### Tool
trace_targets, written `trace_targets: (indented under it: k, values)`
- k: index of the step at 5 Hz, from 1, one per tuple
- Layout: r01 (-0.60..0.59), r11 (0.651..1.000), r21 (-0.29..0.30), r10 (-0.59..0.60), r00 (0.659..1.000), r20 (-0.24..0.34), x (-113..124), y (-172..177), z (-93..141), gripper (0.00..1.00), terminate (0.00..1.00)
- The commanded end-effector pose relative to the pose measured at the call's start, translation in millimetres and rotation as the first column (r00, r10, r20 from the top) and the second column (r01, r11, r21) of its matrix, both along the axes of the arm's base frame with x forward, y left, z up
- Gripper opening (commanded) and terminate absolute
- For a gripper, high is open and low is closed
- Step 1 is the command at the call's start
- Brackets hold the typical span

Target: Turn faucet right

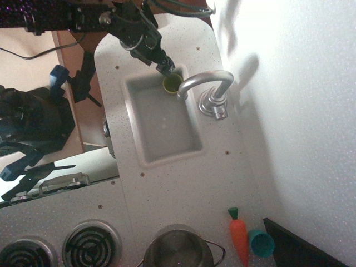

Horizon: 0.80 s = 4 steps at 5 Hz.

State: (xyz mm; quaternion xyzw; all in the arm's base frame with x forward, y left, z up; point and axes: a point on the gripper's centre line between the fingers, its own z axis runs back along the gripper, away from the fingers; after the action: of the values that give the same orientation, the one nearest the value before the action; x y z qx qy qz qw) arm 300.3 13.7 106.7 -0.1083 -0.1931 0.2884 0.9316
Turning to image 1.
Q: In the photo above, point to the black triangular panel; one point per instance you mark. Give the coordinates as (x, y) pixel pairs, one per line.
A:
(291, 250)

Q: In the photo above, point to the blue black clamp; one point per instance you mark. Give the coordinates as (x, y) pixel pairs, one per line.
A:
(80, 83)
(30, 176)

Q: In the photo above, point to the silver stove knob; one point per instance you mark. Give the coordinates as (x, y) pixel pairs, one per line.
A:
(107, 135)

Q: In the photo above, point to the black coil burner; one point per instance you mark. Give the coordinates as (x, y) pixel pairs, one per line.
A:
(29, 251)
(92, 243)

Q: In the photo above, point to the yellow-green plastic cup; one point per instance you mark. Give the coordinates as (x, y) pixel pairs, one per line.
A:
(172, 82)

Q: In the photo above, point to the black coil burner middle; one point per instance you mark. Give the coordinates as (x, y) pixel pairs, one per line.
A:
(92, 243)

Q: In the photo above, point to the grey toy sink basin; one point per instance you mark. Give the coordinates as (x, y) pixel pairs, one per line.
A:
(165, 129)

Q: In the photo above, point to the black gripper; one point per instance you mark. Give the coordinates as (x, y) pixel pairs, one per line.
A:
(139, 36)

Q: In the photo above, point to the black coil burner left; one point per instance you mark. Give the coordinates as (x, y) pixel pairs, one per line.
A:
(29, 251)

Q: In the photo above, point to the silver curved faucet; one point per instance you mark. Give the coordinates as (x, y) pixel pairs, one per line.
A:
(212, 102)

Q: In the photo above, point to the silver oven door handle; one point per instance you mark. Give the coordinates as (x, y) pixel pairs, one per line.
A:
(69, 181)

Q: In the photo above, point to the stainless steel pot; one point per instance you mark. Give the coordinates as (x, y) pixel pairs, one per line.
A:
(183, 248)

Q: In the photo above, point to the black bag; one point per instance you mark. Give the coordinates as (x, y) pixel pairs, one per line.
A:
(39, 119)

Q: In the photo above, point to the orange toy carrot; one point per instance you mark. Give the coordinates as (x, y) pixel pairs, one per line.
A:
(239, 236)

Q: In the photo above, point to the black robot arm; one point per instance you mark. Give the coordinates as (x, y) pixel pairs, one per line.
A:
(38, 17)

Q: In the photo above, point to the blue black clamp upper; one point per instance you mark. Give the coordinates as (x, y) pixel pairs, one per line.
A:
(80, 83)

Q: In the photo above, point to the teal plastic cup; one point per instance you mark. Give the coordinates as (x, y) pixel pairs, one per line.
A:
(261, 243)

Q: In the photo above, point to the blue black clamp lower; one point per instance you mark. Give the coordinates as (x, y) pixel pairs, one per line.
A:
(30, 176)

